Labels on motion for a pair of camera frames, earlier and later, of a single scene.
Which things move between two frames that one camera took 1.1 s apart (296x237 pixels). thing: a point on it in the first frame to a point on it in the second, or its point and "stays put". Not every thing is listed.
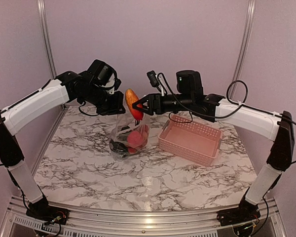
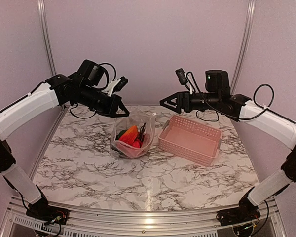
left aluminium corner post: x=42 y=9 stays put
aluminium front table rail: x=105 y=223 stays put
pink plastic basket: x=193 y=140 stays put
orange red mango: x=131 y=97 to x=129 y=136
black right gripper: x=155 y=104 to x=183 y=101
